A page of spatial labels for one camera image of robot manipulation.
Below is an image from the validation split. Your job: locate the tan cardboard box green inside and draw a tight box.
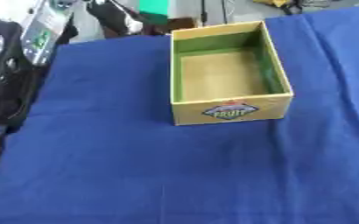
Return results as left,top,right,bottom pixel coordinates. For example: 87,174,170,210
168,20,296,127

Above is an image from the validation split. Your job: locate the yellow object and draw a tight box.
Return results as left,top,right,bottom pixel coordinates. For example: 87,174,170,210
251,0,293,8

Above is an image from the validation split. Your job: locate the brown wooden furniture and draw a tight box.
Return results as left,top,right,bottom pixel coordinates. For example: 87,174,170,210
143,17,198,37

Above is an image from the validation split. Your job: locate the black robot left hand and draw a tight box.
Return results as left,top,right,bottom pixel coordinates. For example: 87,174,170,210
84,0,146,39

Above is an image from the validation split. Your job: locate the green bin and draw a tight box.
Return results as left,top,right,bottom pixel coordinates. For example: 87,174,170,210
137,0,172,26

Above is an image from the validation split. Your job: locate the black thin pole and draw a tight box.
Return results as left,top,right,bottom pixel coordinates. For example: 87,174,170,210
199,0,209,26

